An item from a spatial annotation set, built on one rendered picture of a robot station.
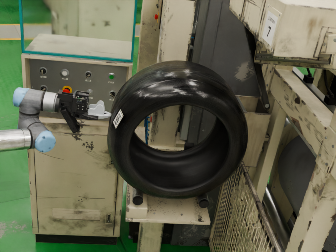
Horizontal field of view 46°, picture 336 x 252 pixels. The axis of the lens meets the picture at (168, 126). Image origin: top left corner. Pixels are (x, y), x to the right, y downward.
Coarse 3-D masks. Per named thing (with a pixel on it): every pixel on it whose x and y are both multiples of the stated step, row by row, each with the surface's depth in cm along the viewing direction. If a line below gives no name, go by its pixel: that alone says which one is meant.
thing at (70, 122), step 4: (64, 108) 150; (64, 112) 149; (68, 112) 150; (64, 116) 150; (68, 116) 150; (72, 116) 153; (68, 120) 151; (72, 120) 151; (76, 120) 156; (68, 124) 152; (72, 124) 152; (76, 124) 154; (72, 128) 153; (76, 128) 153
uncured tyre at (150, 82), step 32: (160, 64) 154; (192, 64) 154; (128, 96) 144; (160, 96) 139; (192, 96) 139; (224, 96) 143; (128, 128) 144; (224, 128) 177; (128, 160) 150; (160, 160) 183; (192, 160) 183; (224, 160) 156; (160, 192) 159; (192, 192) 160
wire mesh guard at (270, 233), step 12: (240, 168) 180; (240, 180) 179; (228, 192) 198; (252, 192) 160; (216, 216) 219; (228, 216) 196; (252, 216) 161; (264, 216) 147; (228, 228) 193; (240, 228) 176; (240, 240) 173; (276, 240) 136
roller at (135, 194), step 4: (136, 192) 163; (140, 192) 164; (132, 196) 164; (136, 196) 161; (140, 196) 162; (132, 200) 162; (136, 200) 161; (140, 200) 162; (136, 204) 162; (140, 204) 163
